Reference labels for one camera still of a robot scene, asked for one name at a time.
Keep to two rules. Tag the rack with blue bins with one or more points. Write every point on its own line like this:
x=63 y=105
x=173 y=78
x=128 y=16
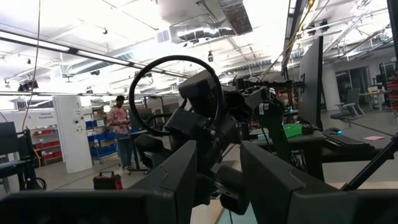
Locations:
x=99 y=137

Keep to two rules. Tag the white pillar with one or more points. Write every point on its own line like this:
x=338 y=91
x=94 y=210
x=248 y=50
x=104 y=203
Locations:
x=73 y=140

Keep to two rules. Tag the black keyboard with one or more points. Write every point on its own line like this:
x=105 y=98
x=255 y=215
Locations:
x=342 y=138

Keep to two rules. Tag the silver ventilation duct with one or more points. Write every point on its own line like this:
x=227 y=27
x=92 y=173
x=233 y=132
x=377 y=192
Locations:
x=199 y=31

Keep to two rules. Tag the green table mat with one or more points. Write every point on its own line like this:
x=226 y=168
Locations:
x=242 y=217

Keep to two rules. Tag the person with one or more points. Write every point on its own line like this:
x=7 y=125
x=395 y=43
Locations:
x=118 y=119

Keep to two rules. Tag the black computer monitor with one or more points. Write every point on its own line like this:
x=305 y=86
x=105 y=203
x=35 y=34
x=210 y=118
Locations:
x=311 y=87

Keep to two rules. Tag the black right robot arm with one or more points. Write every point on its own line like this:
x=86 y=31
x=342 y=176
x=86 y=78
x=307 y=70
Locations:
x=273 y=130

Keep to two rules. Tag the overhead LED light bar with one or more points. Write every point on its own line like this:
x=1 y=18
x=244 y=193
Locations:
x=93 y=56

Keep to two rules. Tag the rack with red bins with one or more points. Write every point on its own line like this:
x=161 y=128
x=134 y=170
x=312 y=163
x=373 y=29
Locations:
x=46 y=144

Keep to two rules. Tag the black workstation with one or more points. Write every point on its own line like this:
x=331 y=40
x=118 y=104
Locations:
x=12 y=168

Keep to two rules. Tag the black metal table frame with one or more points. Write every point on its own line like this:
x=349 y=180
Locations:
x=370 y=165

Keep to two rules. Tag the green plastic bin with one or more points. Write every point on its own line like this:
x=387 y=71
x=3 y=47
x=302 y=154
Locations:
x=293 y=130

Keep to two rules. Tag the pink paper sheet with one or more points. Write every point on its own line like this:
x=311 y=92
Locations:
x=373 y=138

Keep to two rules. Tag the grey office chair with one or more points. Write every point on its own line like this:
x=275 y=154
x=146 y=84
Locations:
x=353 y=99

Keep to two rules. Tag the black desk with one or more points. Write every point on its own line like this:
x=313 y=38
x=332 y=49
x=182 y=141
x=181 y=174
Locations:
x=311 y=140

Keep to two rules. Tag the red and black toolbox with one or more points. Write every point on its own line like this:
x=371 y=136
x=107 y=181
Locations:
x=107 y=182

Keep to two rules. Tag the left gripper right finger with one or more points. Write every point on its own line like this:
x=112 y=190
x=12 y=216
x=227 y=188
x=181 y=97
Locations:
x=267 y=186

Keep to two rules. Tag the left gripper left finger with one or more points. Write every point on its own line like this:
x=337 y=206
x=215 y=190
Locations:
x=180 y=174

